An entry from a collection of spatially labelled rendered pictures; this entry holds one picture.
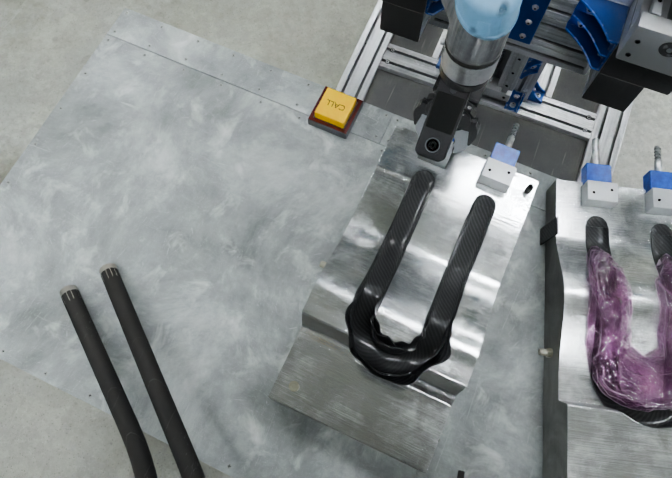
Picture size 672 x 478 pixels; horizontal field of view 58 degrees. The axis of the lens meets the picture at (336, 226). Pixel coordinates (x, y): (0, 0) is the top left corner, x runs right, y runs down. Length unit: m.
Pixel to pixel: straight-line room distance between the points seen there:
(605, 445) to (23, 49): 2.20
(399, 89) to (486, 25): 1.18
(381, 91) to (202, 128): 0.84
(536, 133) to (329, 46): 0.81
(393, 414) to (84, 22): 1.93
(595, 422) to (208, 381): 0.59
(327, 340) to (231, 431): 0.21
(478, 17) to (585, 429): 0.59
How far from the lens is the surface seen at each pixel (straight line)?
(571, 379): 1.02
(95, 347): 1.05
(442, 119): 0.89
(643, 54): 1.21
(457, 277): 0.99
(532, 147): 1.90
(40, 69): 2.44
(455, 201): 1.03
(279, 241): 1.08
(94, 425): 1.95
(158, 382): 0.98
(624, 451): 0.99
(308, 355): 0.97
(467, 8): 0.75
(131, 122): 1.24
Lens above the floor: 1.82
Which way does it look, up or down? 70 degrees down
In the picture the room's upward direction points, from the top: straight up
